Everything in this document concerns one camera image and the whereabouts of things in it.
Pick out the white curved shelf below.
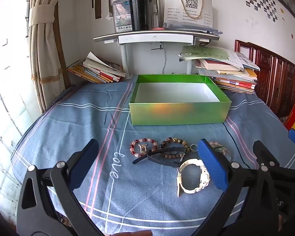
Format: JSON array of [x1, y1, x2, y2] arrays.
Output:
[[93, 28, 220, 79]]

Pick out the white wrist watch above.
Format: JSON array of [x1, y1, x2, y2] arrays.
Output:
[[176, 159, 212, 197]]

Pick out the grey folder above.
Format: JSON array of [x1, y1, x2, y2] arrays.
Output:
[[162, 22, 223, 35]]

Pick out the black thermos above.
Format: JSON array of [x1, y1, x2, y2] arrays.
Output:
[[129, 0, 150, 31]]

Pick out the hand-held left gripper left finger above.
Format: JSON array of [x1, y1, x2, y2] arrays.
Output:
[[16, 139, 106, 236]]

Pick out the brown bead bracelet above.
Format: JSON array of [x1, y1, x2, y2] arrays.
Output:
[[159, 137, 188, 159]]

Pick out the black band bracelet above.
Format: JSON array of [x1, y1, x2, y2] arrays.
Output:
[[132, 146, 190, 169]]

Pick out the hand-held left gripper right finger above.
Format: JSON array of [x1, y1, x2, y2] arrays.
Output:
[[194, 139, 279, 236]]

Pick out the beige curtain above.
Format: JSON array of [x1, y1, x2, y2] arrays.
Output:
[[27, 0, 72, 113]]

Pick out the red wooden headboard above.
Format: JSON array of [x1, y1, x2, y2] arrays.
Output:
[[234, 39, 295, 118]]

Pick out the small stack of books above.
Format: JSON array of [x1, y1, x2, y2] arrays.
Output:
[[67, 52, 127, 84]]

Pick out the green cardboard box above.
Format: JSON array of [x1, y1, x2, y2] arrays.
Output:
[[128, 74, 232, 126]]

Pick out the blue striped bed sheet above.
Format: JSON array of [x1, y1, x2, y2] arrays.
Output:
[[11, 79, 295, 236]]

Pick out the window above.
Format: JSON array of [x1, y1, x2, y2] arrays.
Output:
[[0, 5, 42, 202]]

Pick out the large stack of books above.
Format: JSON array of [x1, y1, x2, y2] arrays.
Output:
[[178, 45, 261, 95]]

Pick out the clear plastic bottle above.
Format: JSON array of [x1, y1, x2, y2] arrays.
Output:
[[151, 5, 160, 29]]

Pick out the red bead bracelet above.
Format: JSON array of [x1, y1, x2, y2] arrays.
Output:
[[130, 138, 158, 158]]

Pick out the pale green bead bracelet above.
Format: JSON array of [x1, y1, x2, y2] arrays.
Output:
[[208, 141, 230, 156]]

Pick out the white paper bag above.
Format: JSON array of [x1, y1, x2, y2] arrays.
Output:
[[163, 0, 214, 28]]

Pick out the dark wall stickers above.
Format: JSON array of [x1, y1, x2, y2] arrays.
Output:
[[90, 0, 113, 20]]

